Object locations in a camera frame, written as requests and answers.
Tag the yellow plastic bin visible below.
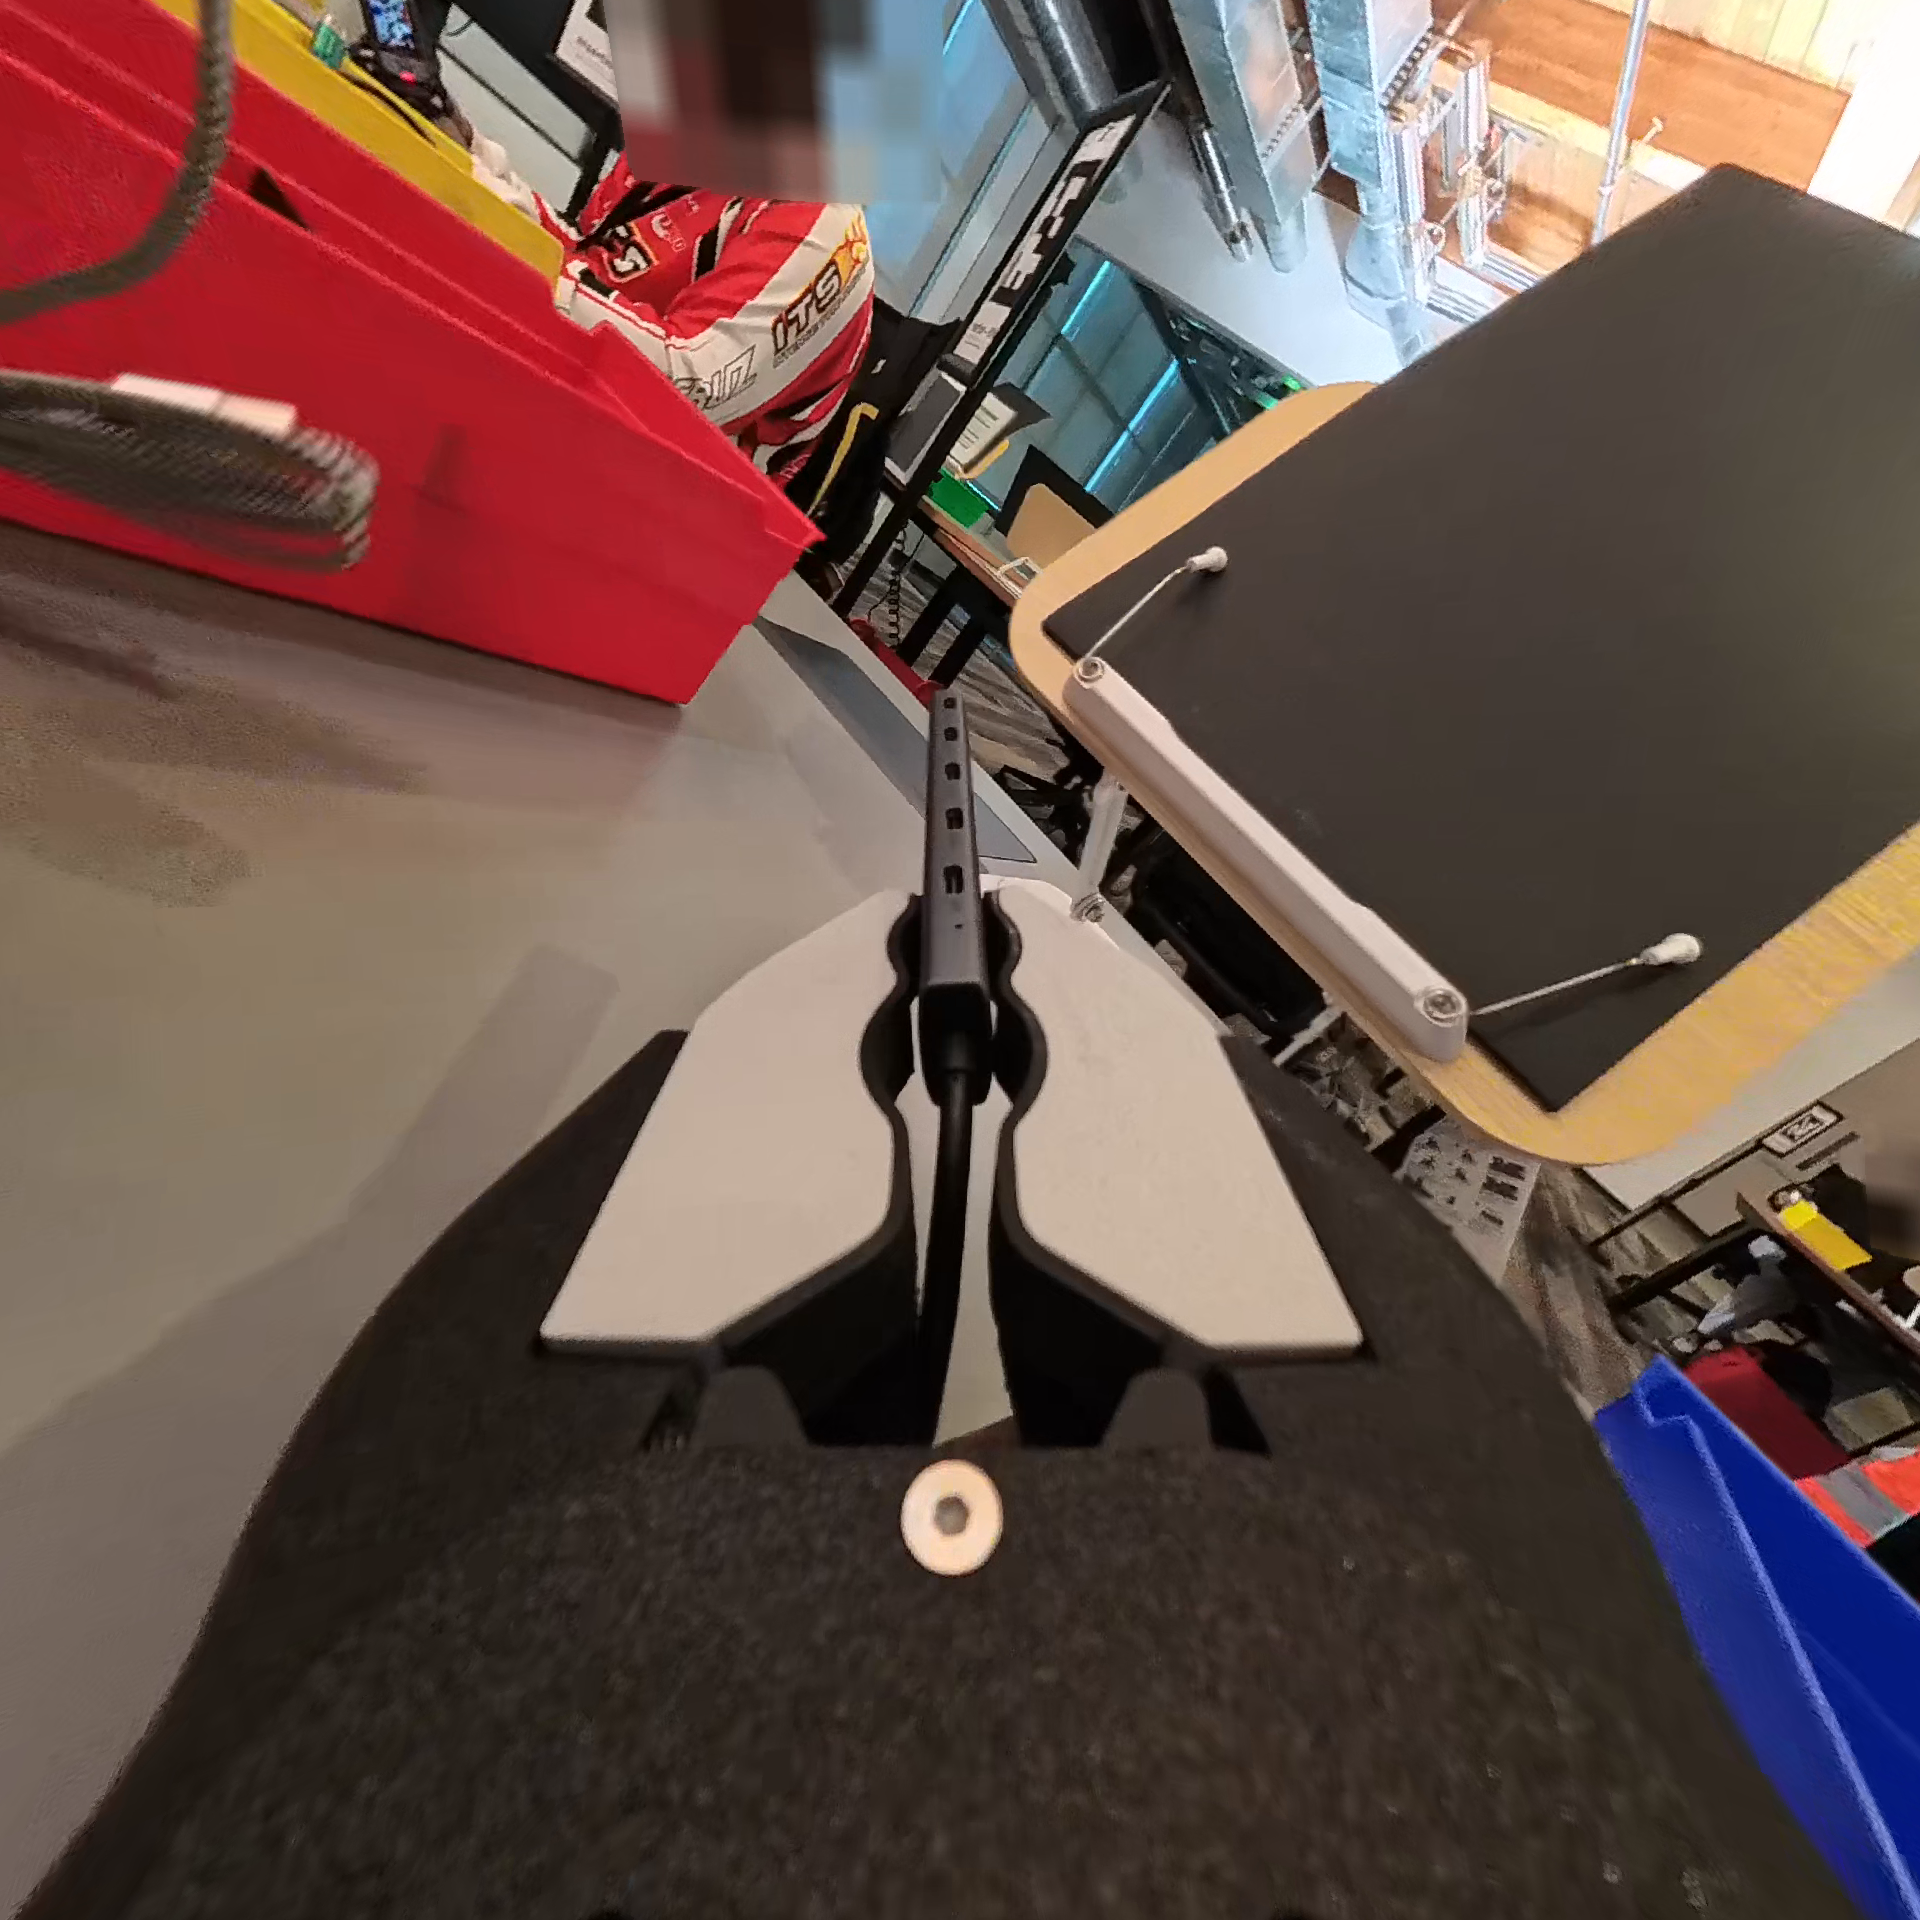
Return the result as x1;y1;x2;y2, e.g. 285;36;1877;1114
180;0;571;273

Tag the blue plastic bin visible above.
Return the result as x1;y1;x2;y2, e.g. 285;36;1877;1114
1590;1351;1920;1920

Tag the grey desk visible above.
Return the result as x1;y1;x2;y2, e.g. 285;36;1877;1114
0;527;1594;1920

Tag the braided grey cable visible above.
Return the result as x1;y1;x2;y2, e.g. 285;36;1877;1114
0;0;383;578

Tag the grey hub with cable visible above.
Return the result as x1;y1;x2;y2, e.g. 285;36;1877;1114
901;690;1009;1442

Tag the red white printed bag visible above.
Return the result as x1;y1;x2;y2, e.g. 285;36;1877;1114
556;168;878;453

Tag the red plastic bin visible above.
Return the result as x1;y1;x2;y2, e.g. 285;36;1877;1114
0;0;821;706

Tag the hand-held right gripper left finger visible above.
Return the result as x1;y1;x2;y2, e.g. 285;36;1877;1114
542;891;916;1407

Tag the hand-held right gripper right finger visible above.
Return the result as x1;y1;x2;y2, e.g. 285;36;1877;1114
991;880;1366;1407

